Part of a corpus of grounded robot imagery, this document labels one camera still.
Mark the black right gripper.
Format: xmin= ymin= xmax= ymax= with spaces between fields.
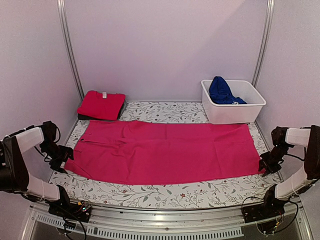
xmin=259 ymin=145 xmax=289 ymax=176

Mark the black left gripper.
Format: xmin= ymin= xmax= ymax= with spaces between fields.
xmin=39 ymin=141 xmax=74 ymax=173

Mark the pink garment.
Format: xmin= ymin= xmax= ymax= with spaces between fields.
xmin=64 ymin=120 xmax=260 ymax=185

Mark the magenta t-shirt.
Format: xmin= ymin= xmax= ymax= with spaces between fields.
xmin=77 ymin=90 xmax=126 ymax=120

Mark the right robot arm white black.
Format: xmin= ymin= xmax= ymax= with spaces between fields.
xmin=258 ymin=125 xmax=320 ymax=218

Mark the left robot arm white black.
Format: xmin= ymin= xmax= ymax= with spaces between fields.
xmin=0 ymin=121 xmax=75 ymax=217

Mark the white plastic laundry bin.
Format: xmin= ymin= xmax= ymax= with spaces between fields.
xmin=200 ymin=79 xmax=267 ymax=125

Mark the black pinstriped folded shirt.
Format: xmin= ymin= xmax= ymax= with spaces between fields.
xmin=77 ymin=113 xmax=117 ymax=122

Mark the floral patterned table cloth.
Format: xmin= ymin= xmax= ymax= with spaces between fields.
xmin=49 ymin=102 xmax=283 ymax=209

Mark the grey folded garment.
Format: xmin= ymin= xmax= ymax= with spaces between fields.
xmin=117 ymin=100 xmax=128 ymax=120

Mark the blue garment in bin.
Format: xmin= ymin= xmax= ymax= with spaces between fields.
xmin=208 ymin=76 xmax=247 ymax=105

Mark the aluminium front rail base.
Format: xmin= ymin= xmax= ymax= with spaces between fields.
xmin=21 ymin=198 xmax=315 ymax=240

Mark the aluminium frame post left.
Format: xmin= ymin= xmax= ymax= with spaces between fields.
xmin=56 ymin=0 xmax=85 ymax=101

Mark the aluminium frame post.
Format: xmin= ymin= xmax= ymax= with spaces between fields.
xmin=252 ymin=0 xmax=275 ymax=88
xmin=56 ymin=0 xmax=85 ymax=101

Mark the aluminium frame post right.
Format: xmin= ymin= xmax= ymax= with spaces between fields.
xmin=252 ymin=0 xmax=275 ymax=88

